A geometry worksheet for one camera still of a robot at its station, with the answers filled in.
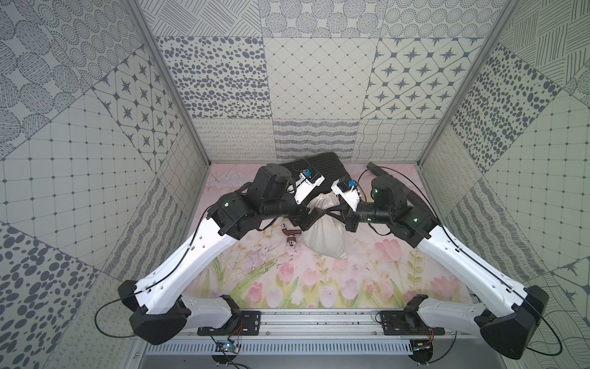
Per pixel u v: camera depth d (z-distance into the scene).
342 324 0.76
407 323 0.66
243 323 0.74
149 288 0.38
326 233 0.70
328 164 1.11
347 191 0.57
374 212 0.57
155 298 0.37
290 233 0.93
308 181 0.51
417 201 1.03
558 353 0.38
